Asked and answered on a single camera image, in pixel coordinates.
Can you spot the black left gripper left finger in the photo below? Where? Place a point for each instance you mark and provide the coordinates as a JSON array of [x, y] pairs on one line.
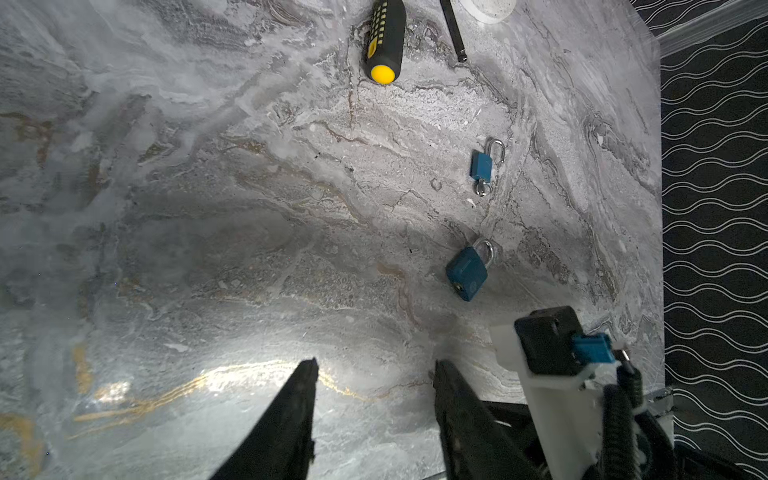
[[280, 445]]

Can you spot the black yellow screwdriver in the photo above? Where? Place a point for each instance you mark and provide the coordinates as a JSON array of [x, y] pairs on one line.
[[385, 41]]

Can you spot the large blue padlock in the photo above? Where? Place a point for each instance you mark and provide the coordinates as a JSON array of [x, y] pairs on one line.
[[468, 270]]

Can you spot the white tape roll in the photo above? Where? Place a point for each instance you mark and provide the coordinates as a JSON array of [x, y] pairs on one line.
[[489, 11]]

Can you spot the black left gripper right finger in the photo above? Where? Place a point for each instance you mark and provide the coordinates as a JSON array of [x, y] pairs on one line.
[[474, 446]]

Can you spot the small blue padlock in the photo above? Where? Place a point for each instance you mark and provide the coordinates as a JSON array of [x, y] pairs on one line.
[[483, 162]]

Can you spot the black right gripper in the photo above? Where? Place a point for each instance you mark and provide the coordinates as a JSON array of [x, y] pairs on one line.
[[517, 422]]

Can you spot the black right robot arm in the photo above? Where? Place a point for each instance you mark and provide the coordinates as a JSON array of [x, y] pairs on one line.
[[635, 446]]

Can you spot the black hex key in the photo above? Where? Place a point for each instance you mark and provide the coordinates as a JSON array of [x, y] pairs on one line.
[[453, 29]]

